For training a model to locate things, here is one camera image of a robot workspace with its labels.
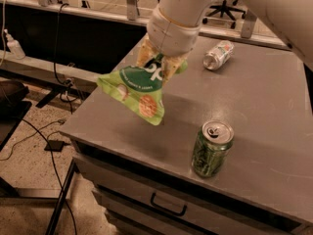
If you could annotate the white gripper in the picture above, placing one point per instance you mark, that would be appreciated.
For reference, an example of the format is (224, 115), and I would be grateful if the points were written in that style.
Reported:
(170, 35)

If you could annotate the green rice chip bag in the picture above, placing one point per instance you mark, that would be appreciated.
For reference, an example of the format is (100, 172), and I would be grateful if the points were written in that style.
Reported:
(137, 88)

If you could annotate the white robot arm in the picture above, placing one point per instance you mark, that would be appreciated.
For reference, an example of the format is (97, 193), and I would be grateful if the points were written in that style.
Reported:
(290, 20)

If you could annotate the silver soda can lying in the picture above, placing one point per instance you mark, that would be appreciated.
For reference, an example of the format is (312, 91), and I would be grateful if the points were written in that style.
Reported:
(217, 56)

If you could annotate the green soda can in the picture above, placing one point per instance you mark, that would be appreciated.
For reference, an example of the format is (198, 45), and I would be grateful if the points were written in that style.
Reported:
(213, 142)

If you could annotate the black office chair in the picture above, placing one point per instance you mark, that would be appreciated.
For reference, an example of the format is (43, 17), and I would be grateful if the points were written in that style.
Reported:
(224, 9)

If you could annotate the black power adapter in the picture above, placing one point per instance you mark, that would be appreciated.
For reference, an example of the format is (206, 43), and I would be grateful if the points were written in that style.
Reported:
(54, 146)

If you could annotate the white sanitizer bottle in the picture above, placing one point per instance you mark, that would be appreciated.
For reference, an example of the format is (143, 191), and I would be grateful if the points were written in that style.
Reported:
(14, 46)

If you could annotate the black chair seat left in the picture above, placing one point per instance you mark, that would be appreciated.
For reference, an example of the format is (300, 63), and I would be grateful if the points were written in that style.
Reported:
(12, 103)

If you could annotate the grey drawer with black handle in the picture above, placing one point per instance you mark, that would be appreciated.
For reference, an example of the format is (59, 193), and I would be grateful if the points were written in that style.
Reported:
(138, 206)

